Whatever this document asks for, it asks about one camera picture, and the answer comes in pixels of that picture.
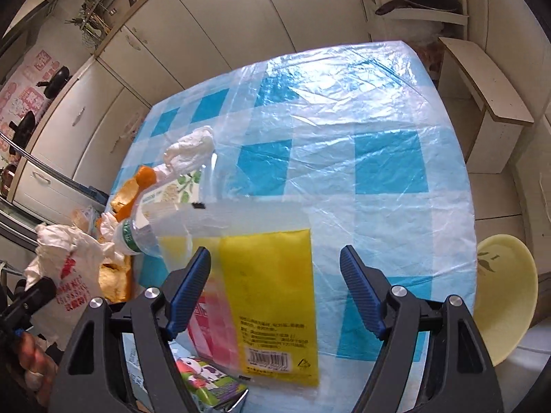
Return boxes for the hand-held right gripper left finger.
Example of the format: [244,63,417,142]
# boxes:
[48,246,212,413]

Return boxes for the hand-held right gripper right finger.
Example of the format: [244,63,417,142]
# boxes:
[339,244,505,413]

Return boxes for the clear plastic bottle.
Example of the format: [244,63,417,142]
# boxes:
[113,206,194,261]

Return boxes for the orange peel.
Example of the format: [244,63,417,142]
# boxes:
[98,247,134,304]
[111,166,158,224]

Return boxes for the yellow plastic packet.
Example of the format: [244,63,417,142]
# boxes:
[153,200,321,392]

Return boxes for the person's left hand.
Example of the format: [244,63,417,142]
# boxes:
[17,331,59,402]

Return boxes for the white plastic bag red print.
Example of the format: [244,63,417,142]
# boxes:
[23,221,115,345]

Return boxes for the colourful cartoon carton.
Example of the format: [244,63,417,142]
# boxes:
[172,344,249,413]

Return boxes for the tissue packet with leaf print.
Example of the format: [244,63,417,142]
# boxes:
[140,171,204,220]

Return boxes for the pale green bowl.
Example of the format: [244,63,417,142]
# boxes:
[475,234,539,367]

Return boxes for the crumpled white wrapper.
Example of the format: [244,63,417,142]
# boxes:
[163,126,216,173]

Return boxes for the black pot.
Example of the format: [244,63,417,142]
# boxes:
[9,111,37,156]

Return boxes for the black teapot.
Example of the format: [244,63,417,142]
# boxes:
[41,66,73,99]

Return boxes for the small wooden stool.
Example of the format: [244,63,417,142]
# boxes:
[438,36,535,176]

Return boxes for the white tall kitchen cabinets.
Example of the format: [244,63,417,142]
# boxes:
[9,0,375,207]

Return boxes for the white shelf rack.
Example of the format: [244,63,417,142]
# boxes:
[364,0,470,46]

